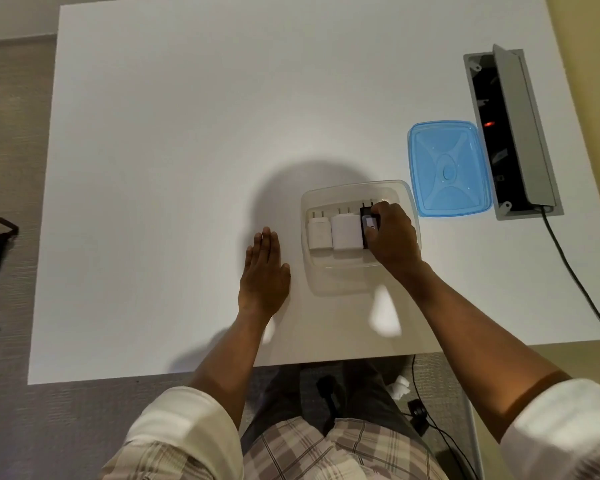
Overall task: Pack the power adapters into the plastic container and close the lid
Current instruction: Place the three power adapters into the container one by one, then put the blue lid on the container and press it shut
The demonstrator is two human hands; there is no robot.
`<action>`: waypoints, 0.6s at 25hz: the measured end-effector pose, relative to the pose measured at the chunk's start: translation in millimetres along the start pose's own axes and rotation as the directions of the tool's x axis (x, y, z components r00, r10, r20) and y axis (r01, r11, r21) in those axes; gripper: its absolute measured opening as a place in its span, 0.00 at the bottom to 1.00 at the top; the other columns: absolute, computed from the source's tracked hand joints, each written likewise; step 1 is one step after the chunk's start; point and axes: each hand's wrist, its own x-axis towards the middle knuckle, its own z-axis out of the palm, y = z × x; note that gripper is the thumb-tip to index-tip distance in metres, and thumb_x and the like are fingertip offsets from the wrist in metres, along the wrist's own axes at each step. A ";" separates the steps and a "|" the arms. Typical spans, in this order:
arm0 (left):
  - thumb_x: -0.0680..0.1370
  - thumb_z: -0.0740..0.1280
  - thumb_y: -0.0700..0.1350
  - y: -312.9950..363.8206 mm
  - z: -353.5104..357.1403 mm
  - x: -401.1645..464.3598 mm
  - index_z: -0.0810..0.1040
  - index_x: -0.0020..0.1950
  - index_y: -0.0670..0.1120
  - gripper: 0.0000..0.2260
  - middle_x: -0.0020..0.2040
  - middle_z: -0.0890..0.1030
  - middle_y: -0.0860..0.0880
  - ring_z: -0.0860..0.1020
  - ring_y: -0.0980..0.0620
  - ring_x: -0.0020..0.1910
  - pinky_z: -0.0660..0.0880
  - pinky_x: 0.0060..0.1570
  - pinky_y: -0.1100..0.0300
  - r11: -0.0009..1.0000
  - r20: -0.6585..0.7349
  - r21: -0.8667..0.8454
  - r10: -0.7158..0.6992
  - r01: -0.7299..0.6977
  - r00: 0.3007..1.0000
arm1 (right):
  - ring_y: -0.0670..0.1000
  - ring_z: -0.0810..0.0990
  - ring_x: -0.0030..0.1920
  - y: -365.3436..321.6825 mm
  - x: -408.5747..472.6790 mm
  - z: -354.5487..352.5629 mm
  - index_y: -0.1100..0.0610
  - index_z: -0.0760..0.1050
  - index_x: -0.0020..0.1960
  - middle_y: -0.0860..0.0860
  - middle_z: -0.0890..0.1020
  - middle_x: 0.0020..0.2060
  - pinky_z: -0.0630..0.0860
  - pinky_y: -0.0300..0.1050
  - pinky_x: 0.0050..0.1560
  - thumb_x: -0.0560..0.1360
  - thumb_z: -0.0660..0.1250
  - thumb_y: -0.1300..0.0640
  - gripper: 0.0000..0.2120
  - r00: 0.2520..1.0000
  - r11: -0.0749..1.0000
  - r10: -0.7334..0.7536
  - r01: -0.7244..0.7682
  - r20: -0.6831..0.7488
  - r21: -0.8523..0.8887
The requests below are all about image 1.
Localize black power cable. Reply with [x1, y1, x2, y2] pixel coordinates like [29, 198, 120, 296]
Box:
[539, 207, 600, 341]

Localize person's left hand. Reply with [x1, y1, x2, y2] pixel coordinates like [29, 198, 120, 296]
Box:
[238, 227, 292, 320]

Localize person's left forearm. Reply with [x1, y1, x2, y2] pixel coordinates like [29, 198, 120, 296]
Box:
[189, 309, 272, 435]

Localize person's right hand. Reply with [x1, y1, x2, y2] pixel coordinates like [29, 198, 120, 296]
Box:
[366, 201, 425, 277]

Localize clear plastic container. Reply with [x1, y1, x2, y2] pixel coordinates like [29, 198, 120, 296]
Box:
[300, 180, 423, 297]

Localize person's right forearm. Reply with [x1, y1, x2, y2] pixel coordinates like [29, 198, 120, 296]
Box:
[393, 261, 573, 443]

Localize person's white shirt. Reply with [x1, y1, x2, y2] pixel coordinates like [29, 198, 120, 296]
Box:
[100, 378, 600, 480]

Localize black floor cable with plug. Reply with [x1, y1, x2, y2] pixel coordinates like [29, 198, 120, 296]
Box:
[407, 355, 473, 480]

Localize white crumpled paper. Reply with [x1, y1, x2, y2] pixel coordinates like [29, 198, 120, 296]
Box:
[385, 376, 412, 399]

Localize grey desk power socket box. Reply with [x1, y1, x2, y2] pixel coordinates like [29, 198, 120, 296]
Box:
[463, 44, 564, 221]

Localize person's plaid shorts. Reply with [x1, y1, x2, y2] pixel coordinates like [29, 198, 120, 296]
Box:
[240, 417, 451, 480]

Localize black charger adapter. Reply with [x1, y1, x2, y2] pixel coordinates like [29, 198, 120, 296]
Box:
[360, 202, 382, 251]

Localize white charger adapter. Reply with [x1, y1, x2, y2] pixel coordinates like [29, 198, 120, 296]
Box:
[330, 207, 365, 256]
[307, 209, 334, 255]

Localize blue plastic container lid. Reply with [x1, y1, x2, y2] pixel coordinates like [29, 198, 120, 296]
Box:
[407, 121, 493, 217]

